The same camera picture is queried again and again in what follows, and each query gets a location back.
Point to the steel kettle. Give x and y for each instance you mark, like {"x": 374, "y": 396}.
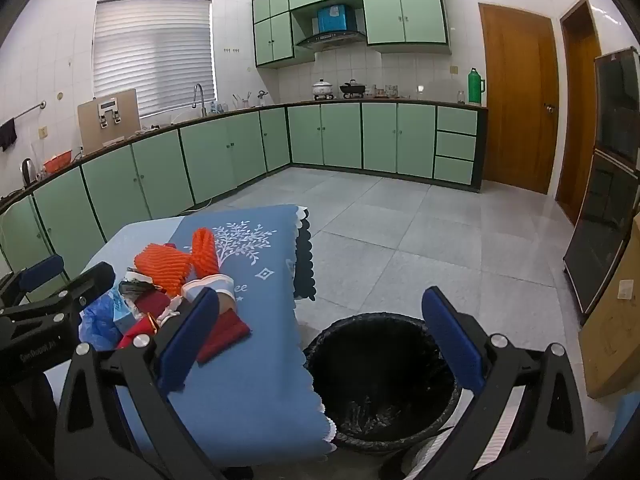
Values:
{"x": 28, "y": 171}

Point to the steel faucet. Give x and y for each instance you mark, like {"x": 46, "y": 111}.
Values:
{"x": 199, "y": 97}

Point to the light blue packet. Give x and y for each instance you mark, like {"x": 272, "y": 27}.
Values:
{"x": 121, "y": 311}

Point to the blue box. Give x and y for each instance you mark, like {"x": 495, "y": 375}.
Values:
{"x": 333, "y": 18}

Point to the wooden door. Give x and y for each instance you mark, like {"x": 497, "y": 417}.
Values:
{"x": 517, "y": 100}
{"x": 580, "y": 110}

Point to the narrow orange foam net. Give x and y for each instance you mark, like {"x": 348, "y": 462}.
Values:
{"x": 206, "y": 255}

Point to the black wok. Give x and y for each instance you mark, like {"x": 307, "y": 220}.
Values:
{"x": 353, "y": 89}

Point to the brown cardboard box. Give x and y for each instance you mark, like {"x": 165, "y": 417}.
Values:
{"x": 617, "y": 330}

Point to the range hood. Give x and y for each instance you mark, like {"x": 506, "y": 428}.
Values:
{"x": 330, "y": 39}

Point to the white cooking pot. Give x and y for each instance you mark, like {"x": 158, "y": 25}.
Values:
{"x": 323, "y": 87}

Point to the white window blind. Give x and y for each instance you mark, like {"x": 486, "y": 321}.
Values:
{"x": 155, "y": 57}

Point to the wide orange foam net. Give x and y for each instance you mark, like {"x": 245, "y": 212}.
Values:
{"x": 162, "y": 267}

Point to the green and white carton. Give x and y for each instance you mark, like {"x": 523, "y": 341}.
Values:
{"x": 134, "y": 286}

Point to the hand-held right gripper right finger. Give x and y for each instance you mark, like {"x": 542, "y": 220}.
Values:
{"x": 452, "y": 342}

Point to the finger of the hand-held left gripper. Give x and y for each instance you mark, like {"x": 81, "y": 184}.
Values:
{"x": 92, "y": 282}
{"x": 42, "y": 271}

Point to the dark hanging cloth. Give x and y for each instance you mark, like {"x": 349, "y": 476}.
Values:
{"x": 7, "y": 135}

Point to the steel towel rail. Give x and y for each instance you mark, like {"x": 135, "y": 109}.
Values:
{"x": 27, "y": 111}

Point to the black glass cabinet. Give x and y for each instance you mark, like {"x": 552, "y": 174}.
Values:
{"x": 602, "y": 210}

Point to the green base cabinets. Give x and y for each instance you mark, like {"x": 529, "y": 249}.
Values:
{"x": 220, "y": 150}

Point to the cardboard box on counter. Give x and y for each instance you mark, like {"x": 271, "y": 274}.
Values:
{"x": 107, "y": 122}

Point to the orange basin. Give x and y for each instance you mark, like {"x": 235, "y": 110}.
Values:
{"x": 59, "y": 162}

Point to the black trash bin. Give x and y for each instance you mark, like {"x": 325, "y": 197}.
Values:
{"x": 380, "y": 380}

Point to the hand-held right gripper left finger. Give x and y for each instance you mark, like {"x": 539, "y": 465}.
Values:
{"x": 187, "y": 342}

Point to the blue plastic bag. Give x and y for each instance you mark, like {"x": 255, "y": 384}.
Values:
{"x": 100, "y": 322}

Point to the blue tablecloth with tree print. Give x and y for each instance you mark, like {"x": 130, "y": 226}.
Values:
{"x": 260, "y": 310}

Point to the green wall cabinets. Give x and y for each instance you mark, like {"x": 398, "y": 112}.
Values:
{"x": 380, "y": 10}

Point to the red flat packet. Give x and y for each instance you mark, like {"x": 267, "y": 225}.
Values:
{"x": 225, "y": 332}

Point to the green thermos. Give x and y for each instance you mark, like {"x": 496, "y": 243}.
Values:
{"x": 476, "y": 87}

